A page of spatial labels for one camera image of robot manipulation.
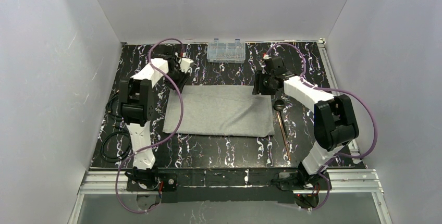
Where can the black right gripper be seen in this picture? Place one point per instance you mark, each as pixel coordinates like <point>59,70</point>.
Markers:
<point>260,84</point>

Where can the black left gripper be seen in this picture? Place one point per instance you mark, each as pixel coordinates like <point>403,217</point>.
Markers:
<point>180,78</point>

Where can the grey cloth napkin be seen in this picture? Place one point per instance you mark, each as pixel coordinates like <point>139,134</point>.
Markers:
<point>230,110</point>

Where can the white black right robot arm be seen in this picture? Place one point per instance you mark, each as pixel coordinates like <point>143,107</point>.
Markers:
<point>334,121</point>

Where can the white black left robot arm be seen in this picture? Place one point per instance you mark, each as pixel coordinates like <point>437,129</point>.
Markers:
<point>137,101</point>

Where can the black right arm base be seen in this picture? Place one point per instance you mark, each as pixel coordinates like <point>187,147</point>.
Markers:
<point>299,179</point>

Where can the black copper spoon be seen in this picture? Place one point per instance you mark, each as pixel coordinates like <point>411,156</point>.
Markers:
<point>279,106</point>

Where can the clear plastic compartment box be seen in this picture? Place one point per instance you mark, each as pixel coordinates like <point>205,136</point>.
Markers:
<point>226,52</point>

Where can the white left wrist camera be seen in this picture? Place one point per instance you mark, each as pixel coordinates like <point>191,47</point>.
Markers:
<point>186,65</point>

